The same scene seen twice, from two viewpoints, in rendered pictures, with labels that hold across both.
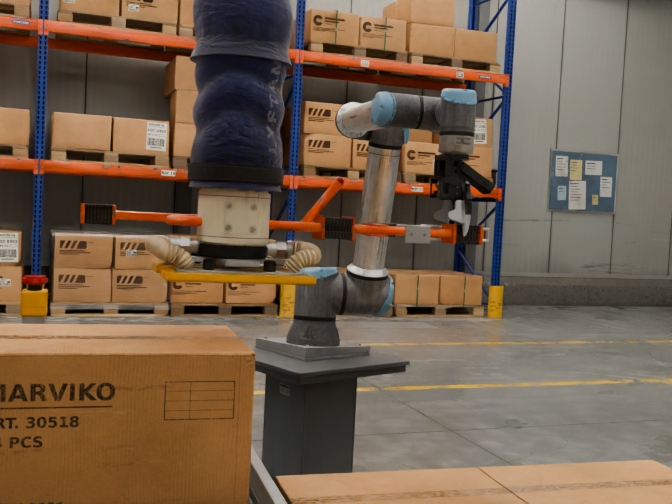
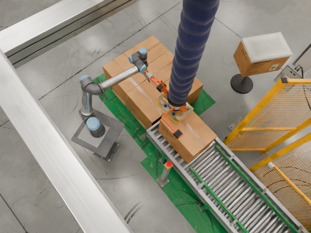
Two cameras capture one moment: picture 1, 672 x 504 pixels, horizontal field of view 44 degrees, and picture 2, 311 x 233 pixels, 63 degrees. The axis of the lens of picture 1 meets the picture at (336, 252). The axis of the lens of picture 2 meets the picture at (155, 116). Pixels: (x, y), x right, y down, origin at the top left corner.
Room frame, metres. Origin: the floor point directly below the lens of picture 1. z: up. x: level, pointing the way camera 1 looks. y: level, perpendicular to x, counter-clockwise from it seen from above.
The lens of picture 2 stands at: (2.83, 1.34, 3.82)
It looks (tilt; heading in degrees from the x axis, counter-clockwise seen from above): 66 degrees down; 241
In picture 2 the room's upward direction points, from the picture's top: 6 degrees clockwise
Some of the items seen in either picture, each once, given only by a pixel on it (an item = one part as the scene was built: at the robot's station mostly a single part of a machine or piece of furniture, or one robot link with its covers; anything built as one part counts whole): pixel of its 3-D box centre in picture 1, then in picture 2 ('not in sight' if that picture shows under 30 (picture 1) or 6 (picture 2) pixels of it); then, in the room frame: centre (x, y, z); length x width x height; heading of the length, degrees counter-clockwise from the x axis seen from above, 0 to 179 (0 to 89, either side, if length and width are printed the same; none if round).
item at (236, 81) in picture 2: not in sight; (248, 74); (0.35, -0.15, 0.31); 0.40 x 0.40 x 0.62
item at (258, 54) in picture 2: not in sight; (261, 55); (0.35, -0.15, 0.82); 0.60 x 0.40 x 0.40; 170
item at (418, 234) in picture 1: (413, 234); (149, 75); (2.12, -0.19, 1.22); 0.07 x 0.07 x 0.04; 18
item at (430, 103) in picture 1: (439, 114); (134, 58); (2.27, -0.26, 1.54); 0.12 x 0.12 x 0.09; 12
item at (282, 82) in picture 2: not in sight; (270, 127); (1.02, 0.91, 1.05); 0.87 x 0.10 x 2.10; 158
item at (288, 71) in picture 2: not in sight; (288, 78); (0.91, 0.61, 1.62); 0.20 x 0.05 x 0.30; 106
